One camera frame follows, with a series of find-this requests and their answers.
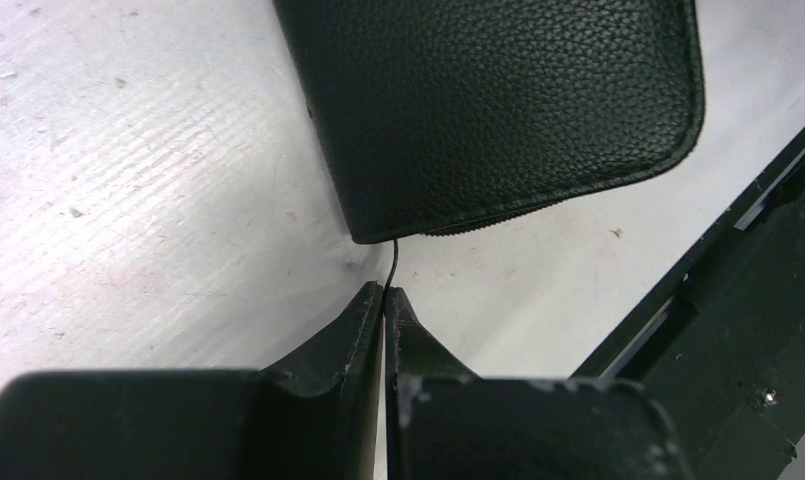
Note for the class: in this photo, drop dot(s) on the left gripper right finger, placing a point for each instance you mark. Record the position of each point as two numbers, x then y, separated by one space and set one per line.
410 349

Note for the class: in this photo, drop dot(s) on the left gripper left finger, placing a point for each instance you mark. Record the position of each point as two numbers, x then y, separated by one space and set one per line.
319 410

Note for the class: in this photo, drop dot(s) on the black zippered tool case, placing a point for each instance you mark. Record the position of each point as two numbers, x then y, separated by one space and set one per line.
443 117

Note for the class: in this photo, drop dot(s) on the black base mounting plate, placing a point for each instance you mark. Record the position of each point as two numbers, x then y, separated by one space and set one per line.
719 341

